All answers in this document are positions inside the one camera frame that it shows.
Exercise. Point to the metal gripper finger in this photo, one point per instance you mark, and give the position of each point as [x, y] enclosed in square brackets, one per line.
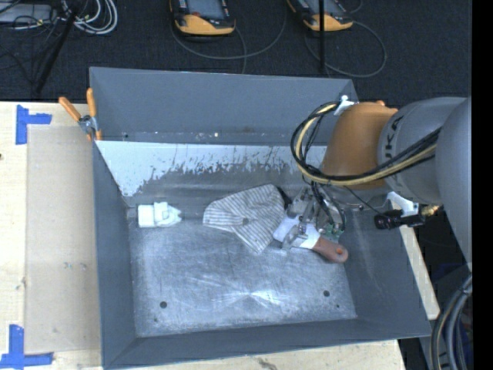
[300, 242]
[292, 235]

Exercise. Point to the striped grey and white cloth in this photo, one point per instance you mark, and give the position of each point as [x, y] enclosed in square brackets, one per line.
[250, 214]

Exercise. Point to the grey metal bin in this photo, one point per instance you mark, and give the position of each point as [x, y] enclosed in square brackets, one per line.
[215, 283]

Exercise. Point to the white plastic toy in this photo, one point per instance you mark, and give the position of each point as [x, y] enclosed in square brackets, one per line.
[156, 215]

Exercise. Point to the pale cardboard board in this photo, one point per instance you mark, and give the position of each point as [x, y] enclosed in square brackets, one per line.
[61, 226]

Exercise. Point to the black cylinder on white bracket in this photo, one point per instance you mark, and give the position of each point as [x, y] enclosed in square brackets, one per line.
[396, 218]

